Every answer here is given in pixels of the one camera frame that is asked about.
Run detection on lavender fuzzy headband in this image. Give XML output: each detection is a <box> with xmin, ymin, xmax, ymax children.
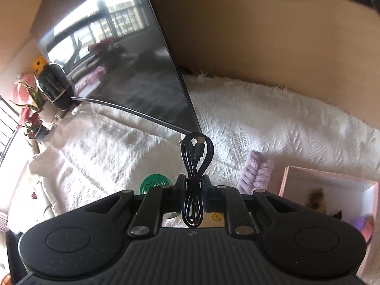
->
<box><xmin>237</xmin><ymin>151</ymin><xmax>274</xmax><ymax>195</ymax></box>

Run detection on pink purple round sponge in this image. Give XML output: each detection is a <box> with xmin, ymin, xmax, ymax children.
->
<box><xmin>350</xmin><ymin>214</ymin><xmax>374</xmax><ymax>244</ymax></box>

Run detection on black fabric bow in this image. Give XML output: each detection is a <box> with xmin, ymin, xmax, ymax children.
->
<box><xmin>330</xmin><ymin>210</ymin><xmax>343</xmax><ymax>220</ymax></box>

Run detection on green lid glass jar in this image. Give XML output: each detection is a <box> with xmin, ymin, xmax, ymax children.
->
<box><xmin>137</xmin><ymin>174</ymin><xmax>182</xmax><ymax>226</ymax></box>

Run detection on clear jar beige lid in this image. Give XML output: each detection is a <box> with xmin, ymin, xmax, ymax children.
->
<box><xmin>202</xmin><ymin>212</ymin><xmax>225</xmax><ymax>228</ymax></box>

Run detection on white textured blanket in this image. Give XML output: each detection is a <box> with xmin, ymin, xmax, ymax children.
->
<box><xmin>8</xmin><ymin>73</ymin><xmax>380</xmax><ymax>235</ymax></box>

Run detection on pink open gift box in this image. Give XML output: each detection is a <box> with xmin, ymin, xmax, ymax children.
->
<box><xmin>279</xmin><ymin>166</ymin><xmax>379</xmax><ymax>277</ymax></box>

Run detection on black round speaker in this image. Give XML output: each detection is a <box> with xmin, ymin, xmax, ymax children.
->
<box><xmin>37</xmin><ymin>63</ymin><xmax>74</xmax><ymax>111</ymax></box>

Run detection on pink artificial flowers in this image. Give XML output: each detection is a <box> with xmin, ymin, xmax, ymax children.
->
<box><xmin>12</xmin><ymin>73</ymin><xmax>47</xmax><ymax>140</ymax></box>

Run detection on black flat screen television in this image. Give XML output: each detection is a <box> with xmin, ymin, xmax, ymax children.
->
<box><xmin>31</xmin><ymin>0</ymin><xmax>200</xmax><ymax>134</ymax></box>

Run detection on yellow plush toy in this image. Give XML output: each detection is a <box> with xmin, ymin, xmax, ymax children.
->
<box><xmin>32</xmin><ymin>56</ymin><xmax>48</xmax><ymax>74</ymax></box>

